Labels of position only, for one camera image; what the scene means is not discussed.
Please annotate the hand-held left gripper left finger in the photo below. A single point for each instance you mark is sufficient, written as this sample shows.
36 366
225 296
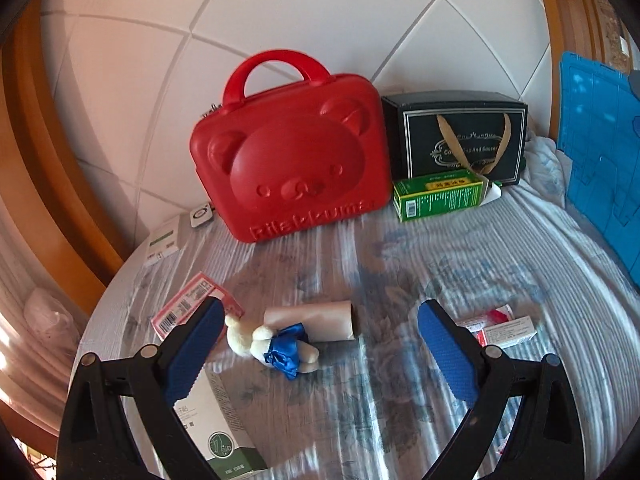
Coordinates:
197 350

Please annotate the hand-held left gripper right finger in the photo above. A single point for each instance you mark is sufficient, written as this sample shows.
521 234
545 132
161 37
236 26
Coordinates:
447 350

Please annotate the cardboard paper roll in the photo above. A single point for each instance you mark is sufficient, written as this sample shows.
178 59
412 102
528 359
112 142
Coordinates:
325 317

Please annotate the pink barcode box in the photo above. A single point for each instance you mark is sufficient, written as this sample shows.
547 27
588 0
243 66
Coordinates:
185 305

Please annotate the red and white packet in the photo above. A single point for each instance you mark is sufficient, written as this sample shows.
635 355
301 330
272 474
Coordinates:
492 317

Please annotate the white medicine box red print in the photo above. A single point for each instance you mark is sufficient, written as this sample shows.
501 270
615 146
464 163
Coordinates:
510 332

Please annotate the small bear plush blue dress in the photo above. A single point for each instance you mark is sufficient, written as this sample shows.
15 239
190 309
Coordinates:
280 350

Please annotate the tall white and green box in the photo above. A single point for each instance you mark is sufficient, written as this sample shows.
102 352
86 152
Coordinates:
225 435

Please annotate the flat white and green box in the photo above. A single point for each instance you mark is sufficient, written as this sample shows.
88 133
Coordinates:
165 240

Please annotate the small white square device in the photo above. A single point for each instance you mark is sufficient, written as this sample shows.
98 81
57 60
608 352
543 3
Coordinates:
201 216

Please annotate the green medicine box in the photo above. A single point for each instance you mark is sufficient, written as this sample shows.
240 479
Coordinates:
435 200

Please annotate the red bear-face carry case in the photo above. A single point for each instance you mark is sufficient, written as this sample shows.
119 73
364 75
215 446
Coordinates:
295 160

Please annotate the black gift box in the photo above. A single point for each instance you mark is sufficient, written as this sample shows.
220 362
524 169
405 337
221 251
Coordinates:
450 130

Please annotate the blue silicone mat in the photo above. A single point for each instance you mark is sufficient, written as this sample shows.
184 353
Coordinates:
600 160

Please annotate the wooden bed frame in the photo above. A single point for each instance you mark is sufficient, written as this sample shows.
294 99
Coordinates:
55 170

